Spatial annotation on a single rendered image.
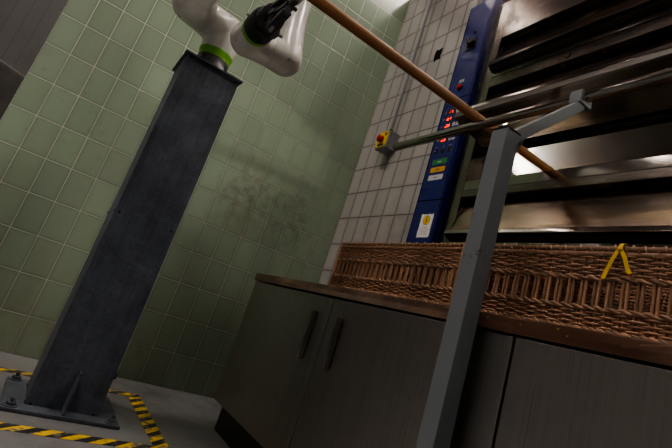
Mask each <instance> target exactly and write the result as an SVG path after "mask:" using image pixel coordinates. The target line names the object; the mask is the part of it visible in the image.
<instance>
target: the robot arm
mask: <svg viewBox="0 0 672 448"><path fill-rule="evenodd" d="M220 1H221V0H172V5H173V9H174V12H175V14H176V15H177V16H178V17H179V18H180V19H181V20H182V21H183V22H185V23H186V24H187V25H188V26H189V27H191V28H192V29H193V30H194V31H195V32H197V33H198V34H199V35H200V36H201V37H202V43H201V45H200V47H199V52H198V54H197V55H198V56H200V57H201V58H203V59H205V60H206V61H208V62H210V63H212V64H213V65H215V66H217V67H219V68H220V69H222V70H224V71H226V72H227V70H228V68H229V66H230V65H231V64H232V62H233V59H234V57H235V55H236V53H237V54H238V55H240V56H242V57H244V58H247V59H249V60H252V61H254V62H256V63H258V64H260V65H262V66H264V67H266V68H267V69H269V70H271V71H272V72H274V73H275V74H277V75H279V76H281V77H290V76H292V75H294V74H296V73H297V72H298V71H299V69H300V67H301V65H302V54H303V43H304V38H305V32H306V28H307V23H308V19H309V16H310V13H311V10H312V7H313V4H311V3H310V2H308V1H307V0H276V1H274V2H273V3H267V4H264V5H263V6H259V7H257V8H255V9H254V10H253V11H252V12H251V14H249V13H247V14H246V15H247V16H248V17H247V18H246V19H245V20H243V21H241V22H240V21H239V20H237V19H236V18H235V17H234V16H232V15H231V14H229V13H228V12H226V11H225V10H224V9H222V8H221V7H220V6H219V5H218V3H219V2H220Z"/></svg>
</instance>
